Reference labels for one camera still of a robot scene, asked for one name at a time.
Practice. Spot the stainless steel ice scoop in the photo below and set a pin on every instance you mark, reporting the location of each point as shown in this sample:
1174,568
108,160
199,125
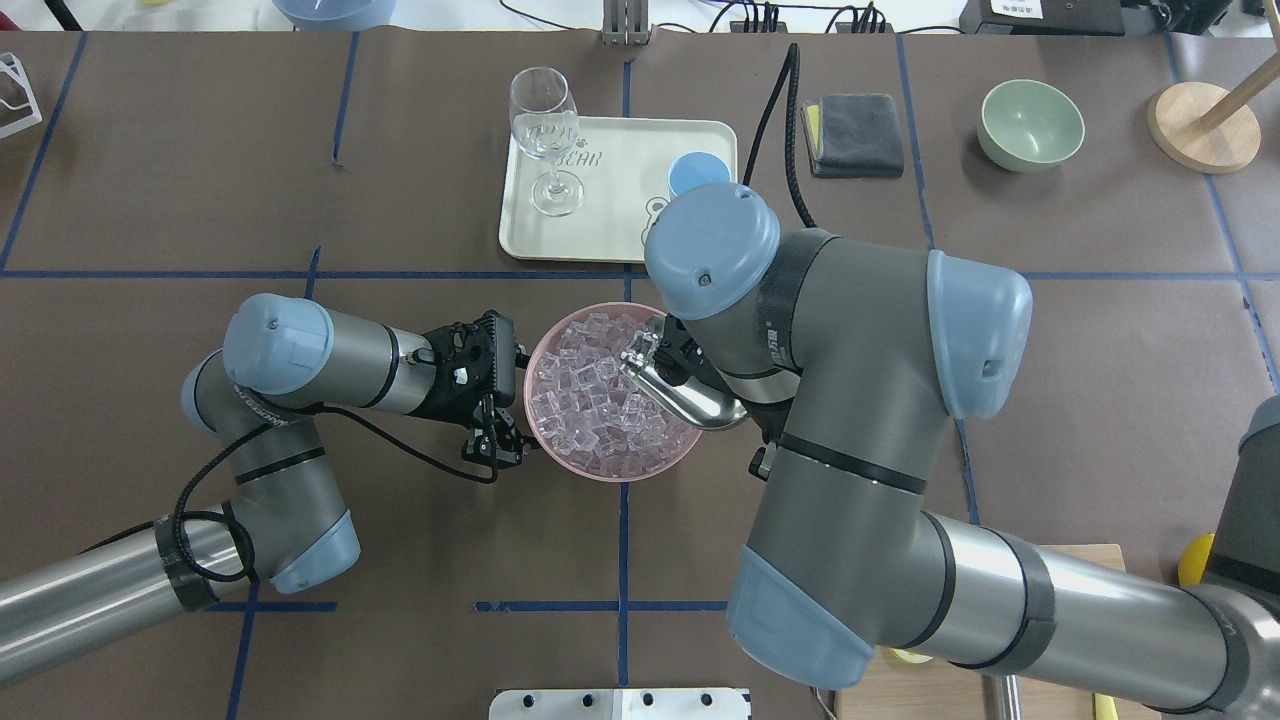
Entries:
691,401

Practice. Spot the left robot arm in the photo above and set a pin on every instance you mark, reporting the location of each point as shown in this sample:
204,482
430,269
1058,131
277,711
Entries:
267,507

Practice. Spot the yellow lemon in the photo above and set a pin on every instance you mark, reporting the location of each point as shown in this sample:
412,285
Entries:
1192,565

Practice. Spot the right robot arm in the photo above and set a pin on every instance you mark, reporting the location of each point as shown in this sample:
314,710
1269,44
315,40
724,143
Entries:
856,357

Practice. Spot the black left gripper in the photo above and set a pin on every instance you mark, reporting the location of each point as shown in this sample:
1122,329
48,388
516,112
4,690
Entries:
440,401

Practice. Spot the green bowl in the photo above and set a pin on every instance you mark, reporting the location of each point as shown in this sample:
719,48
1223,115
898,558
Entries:
1027,126

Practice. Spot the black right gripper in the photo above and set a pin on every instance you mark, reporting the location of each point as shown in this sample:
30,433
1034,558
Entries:
684,361

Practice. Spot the white wire cup rack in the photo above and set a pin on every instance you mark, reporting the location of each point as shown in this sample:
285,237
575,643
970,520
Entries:
19,105

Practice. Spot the yellow plastic knife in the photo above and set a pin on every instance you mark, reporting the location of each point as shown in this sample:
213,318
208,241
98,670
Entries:
1103,707

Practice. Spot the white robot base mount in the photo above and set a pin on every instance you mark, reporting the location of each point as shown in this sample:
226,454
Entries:
623,703

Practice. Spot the lemon half slice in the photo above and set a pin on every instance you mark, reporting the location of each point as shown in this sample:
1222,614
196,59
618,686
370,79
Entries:
909,657

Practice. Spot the clear wine glass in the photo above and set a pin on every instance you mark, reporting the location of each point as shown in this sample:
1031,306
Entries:
545,125

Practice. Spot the blue bowl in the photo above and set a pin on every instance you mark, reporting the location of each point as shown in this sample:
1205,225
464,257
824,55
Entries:
336,16

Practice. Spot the light blue plastic cup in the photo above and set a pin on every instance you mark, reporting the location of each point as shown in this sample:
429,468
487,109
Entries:
693,170

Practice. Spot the grey folded cloth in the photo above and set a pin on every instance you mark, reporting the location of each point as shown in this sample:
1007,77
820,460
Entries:
854,136

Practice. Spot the pink bowl of ice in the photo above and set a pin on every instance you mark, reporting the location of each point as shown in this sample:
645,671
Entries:
589,415

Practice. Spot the wooden stand round base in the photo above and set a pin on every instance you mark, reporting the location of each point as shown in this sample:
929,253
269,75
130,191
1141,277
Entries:
1207,128

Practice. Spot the cream serving tray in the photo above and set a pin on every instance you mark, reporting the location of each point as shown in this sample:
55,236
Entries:
624,164

